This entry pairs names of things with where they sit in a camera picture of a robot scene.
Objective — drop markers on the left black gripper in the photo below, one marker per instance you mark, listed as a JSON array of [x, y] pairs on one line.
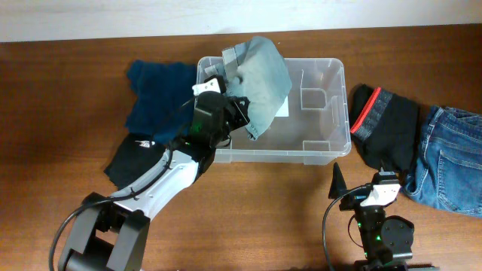
[[236, 105]]

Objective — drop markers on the blue denim jeans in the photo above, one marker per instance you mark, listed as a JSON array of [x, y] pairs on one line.
[[447, 170]]

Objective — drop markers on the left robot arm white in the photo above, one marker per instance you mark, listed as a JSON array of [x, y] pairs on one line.
[[110, 232]]

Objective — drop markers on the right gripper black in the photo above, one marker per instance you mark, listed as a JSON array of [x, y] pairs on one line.
[[335, 185]]

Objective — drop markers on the clear plastic storage bin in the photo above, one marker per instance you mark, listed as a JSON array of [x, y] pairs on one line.
[[312, 126]]

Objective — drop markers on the dark blue garment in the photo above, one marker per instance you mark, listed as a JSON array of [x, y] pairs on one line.
[[164, 93]]

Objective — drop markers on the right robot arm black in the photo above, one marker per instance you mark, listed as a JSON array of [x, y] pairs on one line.
[[386, 240]]

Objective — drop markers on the black garment with white logo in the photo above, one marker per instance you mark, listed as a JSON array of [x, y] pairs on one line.
[[134, 157]]

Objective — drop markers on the black shorts red waistband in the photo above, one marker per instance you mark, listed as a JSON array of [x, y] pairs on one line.
[[383, 127]]

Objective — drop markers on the light grey-blue jeans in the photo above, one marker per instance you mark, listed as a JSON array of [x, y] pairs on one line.
[[256, 70]]

